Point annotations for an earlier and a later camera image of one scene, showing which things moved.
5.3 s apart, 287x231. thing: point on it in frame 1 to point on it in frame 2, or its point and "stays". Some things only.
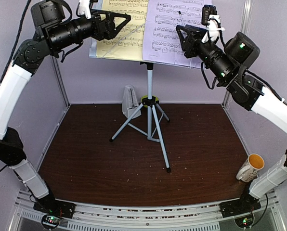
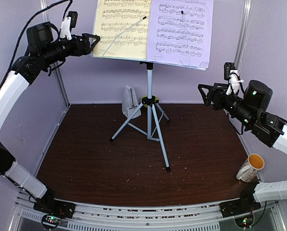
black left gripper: [100, 32] to [85, 49]
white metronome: [130, 102] stays
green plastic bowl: [146, 96] stays
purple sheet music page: [162, 43] stays
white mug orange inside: [254, 163] stays
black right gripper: [193, 37] to [219, 91]
